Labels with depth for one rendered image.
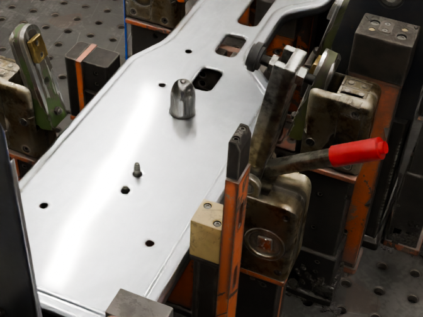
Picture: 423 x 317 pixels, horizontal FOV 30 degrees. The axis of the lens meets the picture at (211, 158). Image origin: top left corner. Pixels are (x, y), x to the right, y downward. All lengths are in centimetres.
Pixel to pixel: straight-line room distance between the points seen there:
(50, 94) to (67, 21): 75
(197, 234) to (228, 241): 5
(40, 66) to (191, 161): 21
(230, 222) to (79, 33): 102
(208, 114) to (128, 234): 22
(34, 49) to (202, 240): 32
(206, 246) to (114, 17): 100
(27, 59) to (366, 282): 60
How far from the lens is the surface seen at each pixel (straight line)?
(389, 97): 100
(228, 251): 75
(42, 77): 98
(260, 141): 78
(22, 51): 95
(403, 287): 123
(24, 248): 62
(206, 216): 78
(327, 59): 93
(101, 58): 111
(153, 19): 128
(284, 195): 83
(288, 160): 80
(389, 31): 97
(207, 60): 109
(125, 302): 55
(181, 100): 97
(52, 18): 174
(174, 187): 90
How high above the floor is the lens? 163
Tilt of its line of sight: 43 degrees down
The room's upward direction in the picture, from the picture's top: 3 degrees clockwise
